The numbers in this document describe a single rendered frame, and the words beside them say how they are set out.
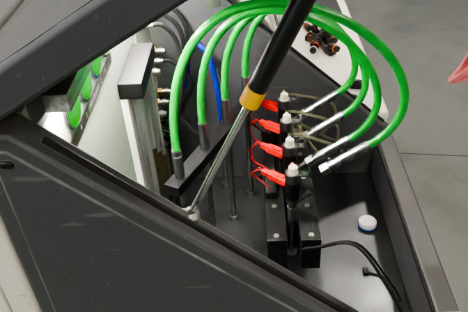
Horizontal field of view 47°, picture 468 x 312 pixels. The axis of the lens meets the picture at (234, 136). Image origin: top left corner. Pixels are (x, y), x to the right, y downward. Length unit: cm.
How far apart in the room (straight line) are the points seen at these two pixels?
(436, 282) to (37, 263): 67
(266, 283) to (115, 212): 19
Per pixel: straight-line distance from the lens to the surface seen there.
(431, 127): 306
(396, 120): 91
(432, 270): 104
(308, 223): 103
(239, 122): 50
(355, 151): 93
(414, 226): 110
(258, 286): 62
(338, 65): 153
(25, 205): 56
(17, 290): 67
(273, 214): 105
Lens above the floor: 172
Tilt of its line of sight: 36 degrees down
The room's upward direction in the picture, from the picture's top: 4 degrees counter-clockwise
